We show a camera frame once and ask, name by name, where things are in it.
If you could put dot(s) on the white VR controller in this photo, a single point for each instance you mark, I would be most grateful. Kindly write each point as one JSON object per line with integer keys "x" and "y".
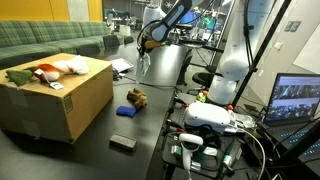
{"x": 189, "y": 146}

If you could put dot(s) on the white paper pad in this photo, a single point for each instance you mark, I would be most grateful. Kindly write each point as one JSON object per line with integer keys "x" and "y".
{"x": 121, "y": 65}

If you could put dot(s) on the brown plush animal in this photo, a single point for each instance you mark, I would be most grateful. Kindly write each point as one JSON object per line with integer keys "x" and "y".
{"x": 137, "y": 98}

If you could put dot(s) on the green bottle with orange cap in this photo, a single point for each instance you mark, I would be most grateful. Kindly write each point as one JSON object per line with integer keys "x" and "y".
{"x": 201, "y": 97}

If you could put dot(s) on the white VR headset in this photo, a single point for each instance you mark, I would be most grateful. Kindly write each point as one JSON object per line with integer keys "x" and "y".
{"x": 206, "y": 116}

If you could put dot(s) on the red white plush toy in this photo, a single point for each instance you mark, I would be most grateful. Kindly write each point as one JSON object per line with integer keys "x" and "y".
{"x": 75, "y": 65}

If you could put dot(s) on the black office chair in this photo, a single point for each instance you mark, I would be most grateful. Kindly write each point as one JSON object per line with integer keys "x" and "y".
{"x": 203, "y": 78}

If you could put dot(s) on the green plaid sofa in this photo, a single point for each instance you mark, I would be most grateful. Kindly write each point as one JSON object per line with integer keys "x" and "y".
{"x": 40, "y": 36}

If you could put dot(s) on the black stand pole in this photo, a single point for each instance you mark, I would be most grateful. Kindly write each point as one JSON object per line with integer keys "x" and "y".
{"x": 276, "y": 20}

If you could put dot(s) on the blue sponge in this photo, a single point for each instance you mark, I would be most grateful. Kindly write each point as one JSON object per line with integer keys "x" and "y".
{"x": 126, "y": 111}

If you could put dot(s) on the black eraser block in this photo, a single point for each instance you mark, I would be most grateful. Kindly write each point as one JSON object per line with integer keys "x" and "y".
{"x": 122, "y": 141}

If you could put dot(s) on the dark chair back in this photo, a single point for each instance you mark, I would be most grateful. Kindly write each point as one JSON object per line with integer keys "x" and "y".
{"x": 129, "y": 39}
{"x": 88, "y": 50}
{"x": 111, "y": 41}

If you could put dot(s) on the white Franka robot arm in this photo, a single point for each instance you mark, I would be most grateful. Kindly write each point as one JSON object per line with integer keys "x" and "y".
{"x": 233, "y": 50}

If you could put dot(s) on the black laptop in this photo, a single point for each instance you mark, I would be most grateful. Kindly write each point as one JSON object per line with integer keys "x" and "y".
{"x": 293, "y": 96}

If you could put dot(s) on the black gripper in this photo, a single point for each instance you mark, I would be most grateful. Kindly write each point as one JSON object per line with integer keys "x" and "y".
{"x": 144, "y": 41}

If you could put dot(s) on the grey wall switch plate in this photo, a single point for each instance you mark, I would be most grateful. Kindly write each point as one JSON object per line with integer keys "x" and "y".
{"x": 292, "y": 26}

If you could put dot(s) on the large cardboard box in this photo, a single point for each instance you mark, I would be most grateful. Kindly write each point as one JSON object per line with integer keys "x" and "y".
{"x": 50, "y": 106}

